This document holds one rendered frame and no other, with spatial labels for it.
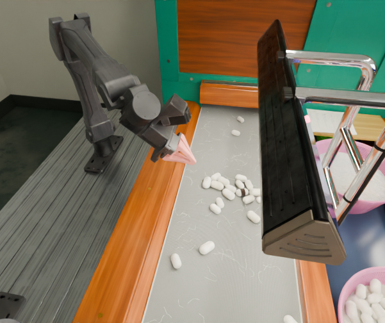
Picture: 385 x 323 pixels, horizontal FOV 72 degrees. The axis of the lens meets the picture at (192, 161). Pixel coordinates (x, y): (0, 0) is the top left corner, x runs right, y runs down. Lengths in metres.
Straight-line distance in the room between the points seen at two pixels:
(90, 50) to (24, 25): 1.86
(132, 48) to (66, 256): 1.65
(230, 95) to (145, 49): 1.23
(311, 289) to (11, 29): 2.50
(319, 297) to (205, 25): 0.83
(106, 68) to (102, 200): 0.41
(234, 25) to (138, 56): 1.27
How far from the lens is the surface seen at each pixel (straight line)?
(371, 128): 1.09
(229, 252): 0.64
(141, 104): 0.53
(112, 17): 2.13
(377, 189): 0.93
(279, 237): 0.28
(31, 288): 0.78
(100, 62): 0.65
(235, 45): 1.00
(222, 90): 0.98
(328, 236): 0.28
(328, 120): 1.06
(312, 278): 0.63
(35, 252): 0.82
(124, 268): 0.61
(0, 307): 0.78
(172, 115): 0.56
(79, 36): 0.72
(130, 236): 0.65
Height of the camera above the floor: 1.30
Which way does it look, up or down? 43 degrees down
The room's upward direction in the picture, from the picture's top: straight up
